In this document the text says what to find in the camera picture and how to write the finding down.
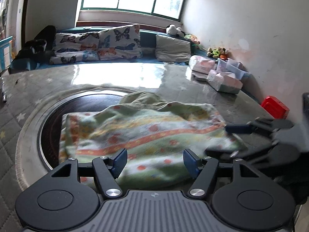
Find pink packaged bundle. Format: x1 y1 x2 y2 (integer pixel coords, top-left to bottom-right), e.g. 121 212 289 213
188 55 216 74
206 70 243 94

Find clear plastic storage box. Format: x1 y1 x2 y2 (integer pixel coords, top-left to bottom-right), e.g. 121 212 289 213
216 59 251 80

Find grey square cushion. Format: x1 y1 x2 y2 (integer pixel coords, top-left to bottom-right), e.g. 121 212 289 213
155 35 191 63

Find black clothing pile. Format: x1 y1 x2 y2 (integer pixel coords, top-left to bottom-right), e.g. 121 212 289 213
13 25 57 63

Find colourful plush toy pile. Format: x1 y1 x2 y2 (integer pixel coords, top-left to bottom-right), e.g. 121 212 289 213
206 47 229 60

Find colourful patterned children's garment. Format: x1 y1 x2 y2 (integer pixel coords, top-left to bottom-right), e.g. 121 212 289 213
60 92 246 190

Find upright butterfly print pillow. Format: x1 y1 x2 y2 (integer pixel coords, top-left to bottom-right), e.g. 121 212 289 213
97 24 143 61

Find white plush toy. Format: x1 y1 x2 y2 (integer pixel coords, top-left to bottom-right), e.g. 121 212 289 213
166 24 185 38

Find far pink packaged bundle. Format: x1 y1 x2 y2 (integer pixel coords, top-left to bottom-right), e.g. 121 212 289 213
188 55 216 74

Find lower butterfly print pillow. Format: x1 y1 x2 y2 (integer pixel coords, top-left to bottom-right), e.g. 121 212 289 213
49 32 99 64

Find round black table inset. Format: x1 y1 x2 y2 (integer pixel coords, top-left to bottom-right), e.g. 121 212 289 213
37 90 128 171

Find red plastic box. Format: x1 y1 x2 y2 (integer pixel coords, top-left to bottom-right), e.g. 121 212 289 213
261 96 290 119

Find near pink packaged bundle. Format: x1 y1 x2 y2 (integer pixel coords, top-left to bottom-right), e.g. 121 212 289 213
206 70 243 94

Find light blue cabinet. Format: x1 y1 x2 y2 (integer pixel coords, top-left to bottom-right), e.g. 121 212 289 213
0 36 13 73

